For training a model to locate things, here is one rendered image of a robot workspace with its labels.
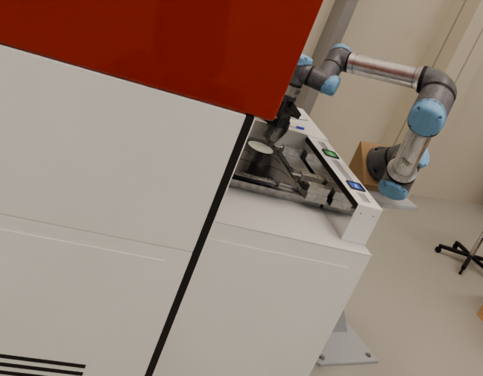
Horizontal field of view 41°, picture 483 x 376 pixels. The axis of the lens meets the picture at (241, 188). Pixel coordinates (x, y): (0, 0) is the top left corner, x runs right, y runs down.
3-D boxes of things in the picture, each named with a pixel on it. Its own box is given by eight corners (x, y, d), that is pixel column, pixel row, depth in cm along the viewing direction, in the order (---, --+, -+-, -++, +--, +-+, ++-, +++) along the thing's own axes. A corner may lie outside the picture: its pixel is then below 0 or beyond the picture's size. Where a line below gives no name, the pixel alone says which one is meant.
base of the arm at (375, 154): (392, 153, 274) (410, 148, 266) (390, 186, 269) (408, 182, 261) (367, 142, 266) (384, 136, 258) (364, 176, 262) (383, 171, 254)
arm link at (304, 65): (312, 61, 223) (291, 51, 225) (300, 90, 227) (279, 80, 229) (317, 60, 230) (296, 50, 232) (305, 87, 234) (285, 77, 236)
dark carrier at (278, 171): (200, 163, 205) (201, 161, 204) (186, 122, 234) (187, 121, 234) (296, 187, 216) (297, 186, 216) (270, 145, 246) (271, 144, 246)
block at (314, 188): (306, 192, 220) (310, 184, 219) (303, 187, 223) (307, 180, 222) (326, 197, 223) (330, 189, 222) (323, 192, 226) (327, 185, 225)
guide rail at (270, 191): (186, 176, 210) (189, 168, 209) (185, 173, 212) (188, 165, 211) (319, 208, 228) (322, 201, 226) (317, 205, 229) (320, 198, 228)
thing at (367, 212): (341, 240, 210) (358, 204, 204) (294, 166, 257) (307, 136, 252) (365, 245, 213) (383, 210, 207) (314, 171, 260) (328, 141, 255)
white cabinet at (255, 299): (114, 419, 217) (191, 217, 186) (106, 259, 300) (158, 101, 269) (282, 436, 239) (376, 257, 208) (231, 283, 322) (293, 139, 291)
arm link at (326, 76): (347, 67, 227) (319, 54, 229) (335, 87, 221) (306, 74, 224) (342, 82, 234) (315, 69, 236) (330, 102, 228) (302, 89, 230)
